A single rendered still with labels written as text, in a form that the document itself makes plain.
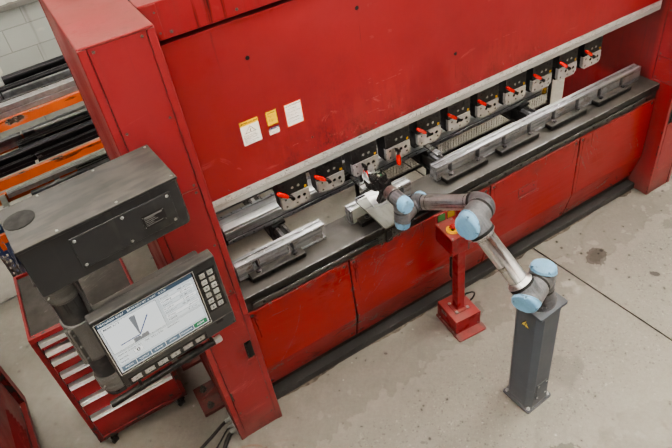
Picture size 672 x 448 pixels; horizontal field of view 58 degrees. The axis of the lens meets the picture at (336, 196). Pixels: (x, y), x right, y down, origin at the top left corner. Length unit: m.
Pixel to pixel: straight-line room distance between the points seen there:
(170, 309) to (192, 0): 1.08
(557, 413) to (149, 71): 2.64
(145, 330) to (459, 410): 1.91
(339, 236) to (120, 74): 1.52
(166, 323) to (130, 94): 0.79
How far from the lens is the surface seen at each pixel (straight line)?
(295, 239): 3.04
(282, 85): 2.57
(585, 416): 3.58
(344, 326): 3.49
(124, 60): 2.07
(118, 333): 2.16
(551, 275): 2.79
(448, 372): 3.63
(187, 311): 2.22
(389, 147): 3.05
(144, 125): 2.17
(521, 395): 3.47
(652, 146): 4.68
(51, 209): 1.99
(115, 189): 1.96
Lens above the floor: 3.01
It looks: 39 degrees down
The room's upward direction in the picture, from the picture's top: 9 degrees counter-clockwise
